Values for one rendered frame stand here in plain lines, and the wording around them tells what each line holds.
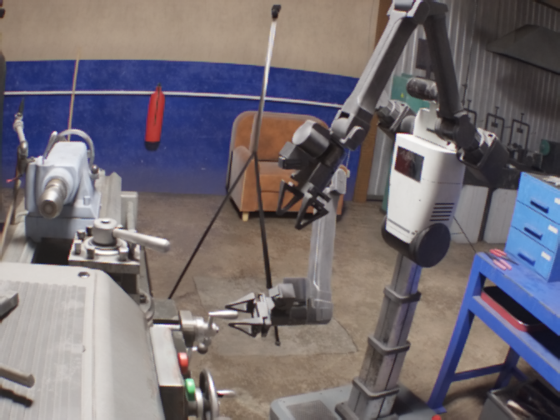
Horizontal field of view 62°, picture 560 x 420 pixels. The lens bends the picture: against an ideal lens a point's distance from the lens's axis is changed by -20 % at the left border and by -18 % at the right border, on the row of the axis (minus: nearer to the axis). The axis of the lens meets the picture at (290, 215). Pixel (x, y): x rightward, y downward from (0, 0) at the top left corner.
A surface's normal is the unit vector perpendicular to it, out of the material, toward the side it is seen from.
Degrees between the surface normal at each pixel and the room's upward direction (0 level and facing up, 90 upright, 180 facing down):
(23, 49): 90
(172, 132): 90
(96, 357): 7
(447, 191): 90
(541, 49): 81
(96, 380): 7
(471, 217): 90
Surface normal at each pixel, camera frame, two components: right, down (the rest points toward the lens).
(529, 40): 0.30, 0.18
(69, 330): 0.14, -0.94
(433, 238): 0.44, 0.33
